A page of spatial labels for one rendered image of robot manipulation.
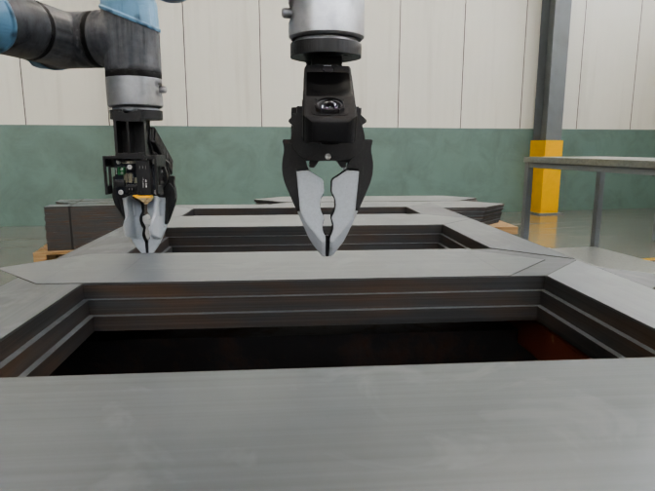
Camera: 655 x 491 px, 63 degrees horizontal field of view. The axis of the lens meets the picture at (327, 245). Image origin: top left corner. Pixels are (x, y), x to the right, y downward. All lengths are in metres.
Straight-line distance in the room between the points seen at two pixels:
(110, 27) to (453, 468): 0.69
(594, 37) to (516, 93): 1.55
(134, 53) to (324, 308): 0.42
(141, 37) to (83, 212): 4.35
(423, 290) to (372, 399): 0.34
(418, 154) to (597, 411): 8.00
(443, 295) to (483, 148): 8.13
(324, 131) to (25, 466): 0.31
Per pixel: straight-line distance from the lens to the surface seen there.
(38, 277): 0.75
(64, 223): 5.15
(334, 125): 0.45
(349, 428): 0.32
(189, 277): 0.68
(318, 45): 0.54
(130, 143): 0.78
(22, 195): 8.09
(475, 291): 0.69
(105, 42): 0.82
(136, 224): 0.85
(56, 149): 7.94
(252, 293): 0.66
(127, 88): 0.80
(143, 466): 0.31
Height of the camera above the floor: 1.03
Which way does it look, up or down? 10 degrees down
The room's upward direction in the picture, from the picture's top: straight up
